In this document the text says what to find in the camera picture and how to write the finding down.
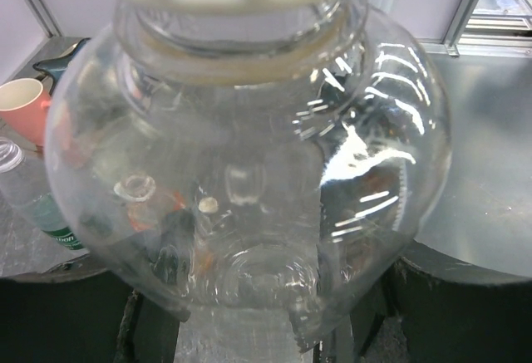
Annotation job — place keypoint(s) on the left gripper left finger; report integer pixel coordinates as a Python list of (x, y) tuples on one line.
[(78, 311)]

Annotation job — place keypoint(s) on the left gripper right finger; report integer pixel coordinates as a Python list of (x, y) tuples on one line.
[(424, 306)]

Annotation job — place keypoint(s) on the white bottle cap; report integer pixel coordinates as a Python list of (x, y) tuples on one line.
[(208, 205)]

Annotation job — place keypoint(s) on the clear bottle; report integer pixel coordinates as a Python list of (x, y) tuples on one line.
[(314, 128)]

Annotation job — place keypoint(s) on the orange drink bottle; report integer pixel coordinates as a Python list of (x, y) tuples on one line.
[(160, 231)]

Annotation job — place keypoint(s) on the green label water bottle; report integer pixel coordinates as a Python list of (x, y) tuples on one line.
[(25, 187)]

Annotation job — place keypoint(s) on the pink mug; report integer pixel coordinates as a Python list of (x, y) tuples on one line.
[(24, 106)]

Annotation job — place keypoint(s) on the blue star-shaped dish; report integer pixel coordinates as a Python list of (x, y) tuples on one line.
[(54, 68)]

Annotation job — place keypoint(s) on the aluminium frame rail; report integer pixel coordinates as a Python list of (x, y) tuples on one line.
[(493, 25)]

